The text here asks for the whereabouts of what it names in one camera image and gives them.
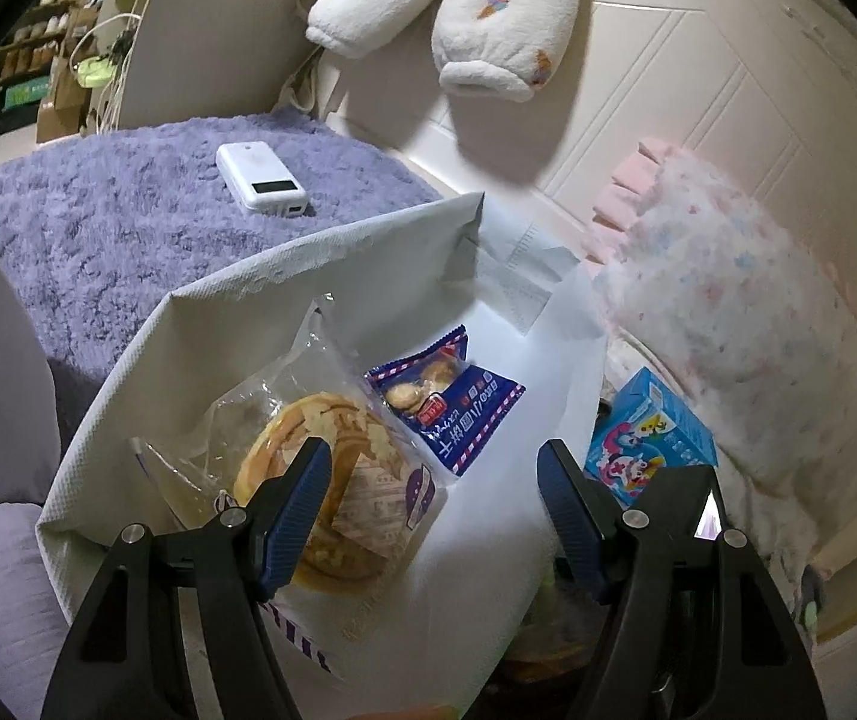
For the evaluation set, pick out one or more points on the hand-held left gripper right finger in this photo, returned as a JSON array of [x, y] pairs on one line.
[[574, 517]]

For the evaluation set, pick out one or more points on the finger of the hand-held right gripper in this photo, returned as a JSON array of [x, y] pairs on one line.
[[679, 499]]

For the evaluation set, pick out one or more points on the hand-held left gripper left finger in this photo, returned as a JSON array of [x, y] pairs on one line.
[[295, 510]]

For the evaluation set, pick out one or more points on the blue cartoon carton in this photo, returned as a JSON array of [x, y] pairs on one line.
[[645, 427]]

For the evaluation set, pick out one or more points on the clear round pastry packet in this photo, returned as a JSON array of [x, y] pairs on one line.
[[323, 427]]

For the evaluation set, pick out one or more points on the blue snack packet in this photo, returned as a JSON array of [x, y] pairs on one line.
[[451, 405]]

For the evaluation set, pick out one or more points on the white fabric storage box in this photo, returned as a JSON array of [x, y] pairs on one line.
[[398, 277]]

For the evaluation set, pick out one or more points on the grey small object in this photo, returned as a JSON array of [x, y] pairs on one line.
[[812, 577]]

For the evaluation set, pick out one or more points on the green small object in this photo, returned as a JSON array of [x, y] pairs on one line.
[[810, 613]]

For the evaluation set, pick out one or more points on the white power bank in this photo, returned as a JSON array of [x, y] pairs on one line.
[[256, 172]]

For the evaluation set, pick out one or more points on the purple fuzzy blanket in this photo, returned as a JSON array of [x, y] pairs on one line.
[[98, 225]]

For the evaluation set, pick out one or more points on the canvas tote bag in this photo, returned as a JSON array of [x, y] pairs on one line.
[[308, 90]]

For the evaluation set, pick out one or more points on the white bed headboard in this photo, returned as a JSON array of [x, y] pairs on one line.
[[698, 52]]

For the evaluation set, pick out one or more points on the cardboard box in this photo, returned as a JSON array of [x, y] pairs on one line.
[[61, 101]]

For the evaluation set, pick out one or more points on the beige bedside cabinet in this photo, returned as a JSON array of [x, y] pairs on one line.
[[211, 37]]

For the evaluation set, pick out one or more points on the green plastic pouch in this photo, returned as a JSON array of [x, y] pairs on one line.
[[92, 72]]

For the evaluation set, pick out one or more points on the wooden shoe shelf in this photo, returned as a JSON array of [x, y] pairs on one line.
[[23, 52]]

